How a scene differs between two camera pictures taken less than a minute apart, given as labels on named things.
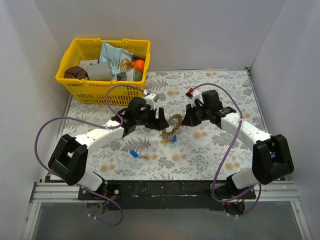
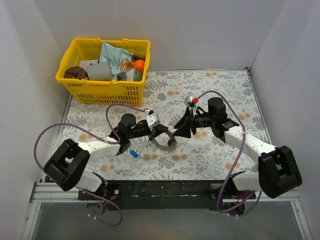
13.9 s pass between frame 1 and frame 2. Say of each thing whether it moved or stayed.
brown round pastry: stayed
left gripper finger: moved
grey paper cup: stayed
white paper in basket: stayed
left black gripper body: moved
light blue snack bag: stayed
